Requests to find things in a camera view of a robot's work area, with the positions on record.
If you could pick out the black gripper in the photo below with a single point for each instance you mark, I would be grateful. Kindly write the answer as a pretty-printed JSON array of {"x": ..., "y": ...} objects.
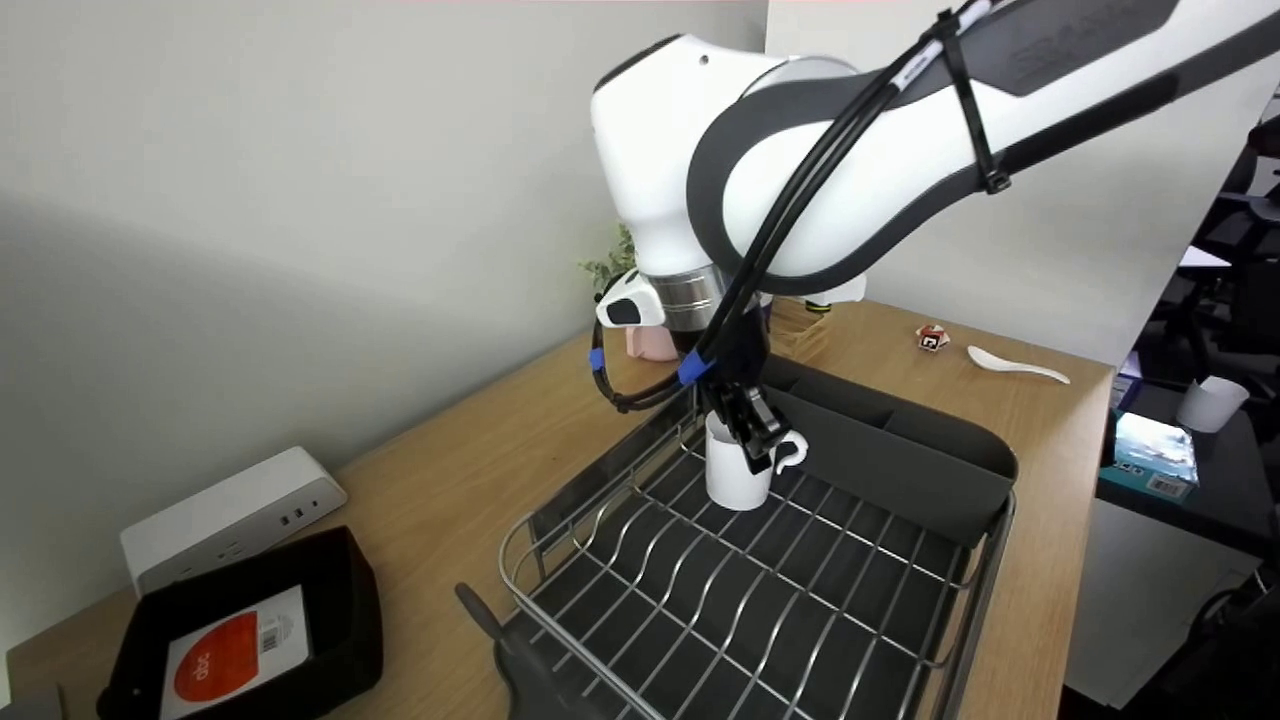
[{"x": 729, "y": 395}]

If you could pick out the white ceramic mug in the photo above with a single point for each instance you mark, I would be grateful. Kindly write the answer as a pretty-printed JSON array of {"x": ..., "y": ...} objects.
[{"x": 733, "y": 483}]

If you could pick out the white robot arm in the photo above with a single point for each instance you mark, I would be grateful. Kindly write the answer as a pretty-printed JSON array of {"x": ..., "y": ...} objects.
[{"x": 881, "y": 145}]

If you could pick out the small wooden crate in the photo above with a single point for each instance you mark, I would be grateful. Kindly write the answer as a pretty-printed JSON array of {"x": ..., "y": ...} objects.
[{"x": 807, "y": 324}]

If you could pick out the green plant in pink pot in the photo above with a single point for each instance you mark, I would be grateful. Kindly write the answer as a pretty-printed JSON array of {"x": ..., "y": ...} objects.
[{"x": 652, "y": 346}]

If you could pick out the dark grey cutlery holder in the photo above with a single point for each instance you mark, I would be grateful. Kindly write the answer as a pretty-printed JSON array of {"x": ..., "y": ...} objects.
[{"x": 894, "y": 444}]

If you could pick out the small red white toy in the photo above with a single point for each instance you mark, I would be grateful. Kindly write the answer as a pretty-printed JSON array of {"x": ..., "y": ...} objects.
[{"x": 934, "y": 336}]

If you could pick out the white ceramic spoon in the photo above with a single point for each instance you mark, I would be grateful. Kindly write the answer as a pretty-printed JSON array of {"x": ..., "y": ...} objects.
[{"x": 1014, "y": 366}]

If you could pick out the teal tissue box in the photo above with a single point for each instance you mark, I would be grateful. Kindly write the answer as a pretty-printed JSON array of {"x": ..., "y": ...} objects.
[{"x": 1155, "y": 450}]

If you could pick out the black desk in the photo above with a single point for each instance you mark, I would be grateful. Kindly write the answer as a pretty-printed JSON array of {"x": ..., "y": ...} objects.
[{"x": 1200, "y": 503}]

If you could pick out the white paper cup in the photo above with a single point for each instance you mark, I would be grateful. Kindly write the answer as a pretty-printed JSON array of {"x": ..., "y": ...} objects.
[{"x": 1215, "y": 403}]

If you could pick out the black office chair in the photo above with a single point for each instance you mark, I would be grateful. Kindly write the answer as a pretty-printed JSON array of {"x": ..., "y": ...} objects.
[{"x": 1233, "y": 264}]

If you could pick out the dark bag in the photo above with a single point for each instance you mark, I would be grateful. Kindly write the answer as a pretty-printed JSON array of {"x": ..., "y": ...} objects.
[{"x": 1215, "y": 654}]

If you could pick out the white rectangular box device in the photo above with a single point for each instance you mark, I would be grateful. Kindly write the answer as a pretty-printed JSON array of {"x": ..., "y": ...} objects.
[{"x": 226, "y": 516}]

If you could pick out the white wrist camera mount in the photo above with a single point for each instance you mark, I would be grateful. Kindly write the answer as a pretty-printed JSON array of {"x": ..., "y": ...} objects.
[{"x": 629, "y": 306}]

